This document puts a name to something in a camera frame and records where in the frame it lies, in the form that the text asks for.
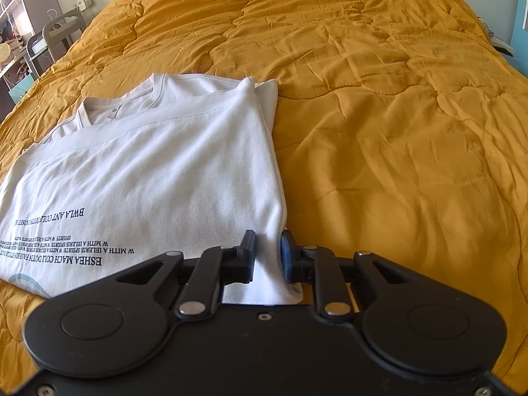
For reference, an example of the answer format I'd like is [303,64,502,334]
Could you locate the white printed sweatshirt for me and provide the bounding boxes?
[0,72,305,307]

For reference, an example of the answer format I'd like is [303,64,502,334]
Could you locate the mustard yellow quilt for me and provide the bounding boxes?
[0,0,528,380]

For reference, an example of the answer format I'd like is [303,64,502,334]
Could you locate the blue drawer cabinet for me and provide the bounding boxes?
[7,75,36,106]

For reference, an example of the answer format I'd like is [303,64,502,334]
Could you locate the white shelving unit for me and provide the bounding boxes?
[0,0,62,116]

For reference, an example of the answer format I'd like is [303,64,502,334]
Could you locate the grey utility cart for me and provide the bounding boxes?
[25,10,88,76]

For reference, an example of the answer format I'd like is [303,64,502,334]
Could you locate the white items on nightstand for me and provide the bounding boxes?
[479,16,516,57]

